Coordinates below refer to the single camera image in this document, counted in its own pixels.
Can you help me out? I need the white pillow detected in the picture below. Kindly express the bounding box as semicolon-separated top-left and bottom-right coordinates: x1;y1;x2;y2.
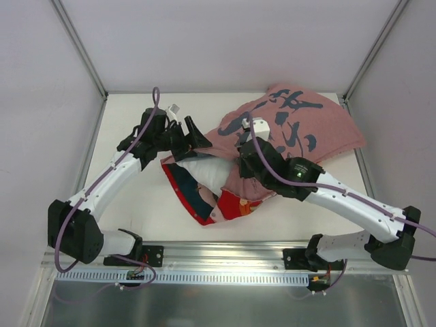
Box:
176;156;234;196

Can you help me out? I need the pink printed pillowcase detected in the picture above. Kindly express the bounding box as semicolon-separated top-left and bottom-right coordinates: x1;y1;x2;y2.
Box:
161;84;366;225

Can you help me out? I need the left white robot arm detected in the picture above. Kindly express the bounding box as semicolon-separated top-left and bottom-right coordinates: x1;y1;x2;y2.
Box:
48;108;212;266

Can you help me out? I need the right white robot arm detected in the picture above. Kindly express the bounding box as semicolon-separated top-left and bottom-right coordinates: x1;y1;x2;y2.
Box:
238;138;421;271

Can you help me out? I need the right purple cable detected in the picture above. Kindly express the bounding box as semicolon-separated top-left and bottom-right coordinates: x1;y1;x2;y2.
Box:
242;114;436;300

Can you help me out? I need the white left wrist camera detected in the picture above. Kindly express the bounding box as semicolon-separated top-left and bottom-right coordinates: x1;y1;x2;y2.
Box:
166;104;180;123

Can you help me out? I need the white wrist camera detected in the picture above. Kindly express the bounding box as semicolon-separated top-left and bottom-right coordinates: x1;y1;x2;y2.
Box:
166;104;180;123
240;117;270;142

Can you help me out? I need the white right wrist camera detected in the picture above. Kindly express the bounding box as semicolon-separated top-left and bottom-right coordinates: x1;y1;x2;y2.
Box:
240;117;270;142

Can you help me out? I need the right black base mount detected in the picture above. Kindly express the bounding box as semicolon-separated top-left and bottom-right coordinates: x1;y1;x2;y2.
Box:
282;248;345;273

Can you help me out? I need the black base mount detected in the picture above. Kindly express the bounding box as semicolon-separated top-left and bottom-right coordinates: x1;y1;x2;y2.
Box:
103;245;164;268
282;248;345;273

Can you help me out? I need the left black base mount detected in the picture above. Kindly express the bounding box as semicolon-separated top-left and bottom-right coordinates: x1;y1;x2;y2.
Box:
103;245;164;268

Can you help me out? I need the aluminium mounting rail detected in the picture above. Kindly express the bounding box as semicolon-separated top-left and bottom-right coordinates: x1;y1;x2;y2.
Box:
40;241;409;275

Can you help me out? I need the white slotted cable duct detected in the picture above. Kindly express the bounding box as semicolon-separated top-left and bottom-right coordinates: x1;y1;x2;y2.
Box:
56;269;309;287

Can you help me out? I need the left aluminium frame post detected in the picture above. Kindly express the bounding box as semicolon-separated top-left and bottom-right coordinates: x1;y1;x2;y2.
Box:
49;0;108;101

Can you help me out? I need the aluminium frame post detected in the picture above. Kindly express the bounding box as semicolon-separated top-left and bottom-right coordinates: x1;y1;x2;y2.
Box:
342;0;411;103
49;0;108;101

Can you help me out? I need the right aluminium frame post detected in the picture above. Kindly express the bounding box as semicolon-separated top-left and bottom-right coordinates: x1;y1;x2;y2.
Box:
342;0;411;103

